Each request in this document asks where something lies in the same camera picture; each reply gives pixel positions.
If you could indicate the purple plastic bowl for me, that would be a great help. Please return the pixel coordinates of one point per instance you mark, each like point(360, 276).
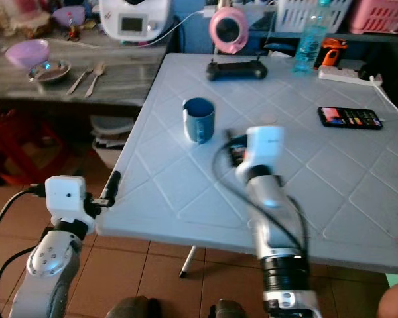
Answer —
point(26, 52)

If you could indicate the orange and black tool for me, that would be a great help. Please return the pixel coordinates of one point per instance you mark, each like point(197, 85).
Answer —
point(333, 51)

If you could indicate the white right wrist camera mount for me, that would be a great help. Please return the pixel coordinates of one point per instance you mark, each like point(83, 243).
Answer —
point(265, 146)

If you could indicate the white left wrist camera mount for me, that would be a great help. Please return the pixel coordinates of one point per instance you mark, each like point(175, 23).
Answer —
point(65, 194)

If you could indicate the black game controller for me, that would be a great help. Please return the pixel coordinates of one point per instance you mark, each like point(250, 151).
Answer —
point(236, 69)

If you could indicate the white lidded container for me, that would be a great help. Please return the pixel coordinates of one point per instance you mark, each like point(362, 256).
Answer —
point(107, 139)

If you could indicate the clear blue water bottle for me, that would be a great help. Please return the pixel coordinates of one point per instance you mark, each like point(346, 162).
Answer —
point(310, 41)

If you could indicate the white appliance with screen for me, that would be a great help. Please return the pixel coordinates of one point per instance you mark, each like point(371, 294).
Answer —
point(134, 18)

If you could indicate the white plastic basket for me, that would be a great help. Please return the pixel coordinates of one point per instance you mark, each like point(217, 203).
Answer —
point(298, 14)

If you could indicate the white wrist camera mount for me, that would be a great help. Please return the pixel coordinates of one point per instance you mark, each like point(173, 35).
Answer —
point(265, 146)
point(65, 194)

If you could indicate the red plastic stool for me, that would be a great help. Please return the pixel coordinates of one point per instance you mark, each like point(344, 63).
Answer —
point(10, 142)

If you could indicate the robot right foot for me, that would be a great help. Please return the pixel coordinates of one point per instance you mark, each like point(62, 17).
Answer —
point(227, 309)

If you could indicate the white power strip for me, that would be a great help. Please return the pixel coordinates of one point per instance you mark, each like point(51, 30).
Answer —
point(348, 74)

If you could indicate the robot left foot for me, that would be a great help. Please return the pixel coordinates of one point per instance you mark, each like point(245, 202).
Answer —
point(132, 308)

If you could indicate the black smartphone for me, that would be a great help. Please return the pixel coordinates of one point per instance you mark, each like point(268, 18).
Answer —
point(350, 118)

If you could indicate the grey wooden counter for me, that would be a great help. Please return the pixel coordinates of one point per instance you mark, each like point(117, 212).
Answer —
point(126, 76)

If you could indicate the white table leg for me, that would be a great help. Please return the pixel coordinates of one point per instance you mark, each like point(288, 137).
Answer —
point(188, 261)

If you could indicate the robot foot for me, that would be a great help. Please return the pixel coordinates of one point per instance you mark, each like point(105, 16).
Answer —
point(227, 309)
point(132, 308)

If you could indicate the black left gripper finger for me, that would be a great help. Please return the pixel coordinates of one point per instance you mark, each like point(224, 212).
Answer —
point(112, 184)

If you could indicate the pink round appliance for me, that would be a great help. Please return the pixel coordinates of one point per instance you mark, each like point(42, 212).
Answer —
point(229, 30)

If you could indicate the shallow metal bowl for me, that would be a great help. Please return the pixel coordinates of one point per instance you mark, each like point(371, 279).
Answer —
point(52, 71)

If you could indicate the small purple dish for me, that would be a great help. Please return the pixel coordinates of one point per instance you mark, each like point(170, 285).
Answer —
point(71, 14)

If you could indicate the blue mug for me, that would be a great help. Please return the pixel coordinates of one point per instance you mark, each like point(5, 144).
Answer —
point(199, 122)

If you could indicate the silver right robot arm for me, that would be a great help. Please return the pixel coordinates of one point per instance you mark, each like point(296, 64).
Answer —
point(282, 218)

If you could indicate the pink plastic basket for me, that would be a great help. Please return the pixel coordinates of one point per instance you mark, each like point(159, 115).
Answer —
point(381, 16)

